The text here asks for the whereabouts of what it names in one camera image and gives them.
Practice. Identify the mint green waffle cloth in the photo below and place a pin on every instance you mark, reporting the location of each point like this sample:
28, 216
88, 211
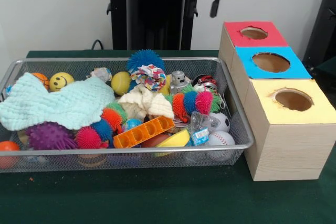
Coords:
52, 103

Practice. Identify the wooden box with three holes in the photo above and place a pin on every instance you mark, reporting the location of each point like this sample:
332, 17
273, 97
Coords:
288, 150

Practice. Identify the silver mesh bin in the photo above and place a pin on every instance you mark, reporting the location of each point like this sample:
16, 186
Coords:
131, 157

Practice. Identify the silver toy robot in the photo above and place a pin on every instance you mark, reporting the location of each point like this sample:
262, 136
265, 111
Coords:
178, 79

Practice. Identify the blue spiky rubber ball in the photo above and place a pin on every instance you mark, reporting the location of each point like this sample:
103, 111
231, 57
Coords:
143, 60

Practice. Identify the multicolour spiky caterpillar toy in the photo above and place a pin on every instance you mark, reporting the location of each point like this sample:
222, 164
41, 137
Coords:
189, 102

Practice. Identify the black upright panel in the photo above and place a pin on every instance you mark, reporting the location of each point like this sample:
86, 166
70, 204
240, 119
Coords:
323, 19

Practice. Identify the small soccer ball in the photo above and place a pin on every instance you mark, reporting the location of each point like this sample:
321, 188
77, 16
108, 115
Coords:
221, 121

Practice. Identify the cream waffle cloth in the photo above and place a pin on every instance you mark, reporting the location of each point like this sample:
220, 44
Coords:
157, 107

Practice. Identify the dark green tablecloth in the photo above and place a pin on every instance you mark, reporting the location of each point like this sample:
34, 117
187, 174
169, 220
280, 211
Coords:
157, 197
326, 77

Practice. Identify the small white baseball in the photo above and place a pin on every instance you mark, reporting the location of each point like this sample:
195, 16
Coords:
221, 138

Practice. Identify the orange plastic building block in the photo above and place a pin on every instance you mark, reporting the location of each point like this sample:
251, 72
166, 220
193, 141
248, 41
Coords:
136, 134

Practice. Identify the yellow smiley ball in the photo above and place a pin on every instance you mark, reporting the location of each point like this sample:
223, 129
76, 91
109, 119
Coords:
61, 81

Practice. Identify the purple spiky rubber ball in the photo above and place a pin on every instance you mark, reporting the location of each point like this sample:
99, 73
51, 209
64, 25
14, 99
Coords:
50, 136

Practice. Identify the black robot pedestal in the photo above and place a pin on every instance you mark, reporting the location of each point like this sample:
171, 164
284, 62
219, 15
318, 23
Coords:
157, 11

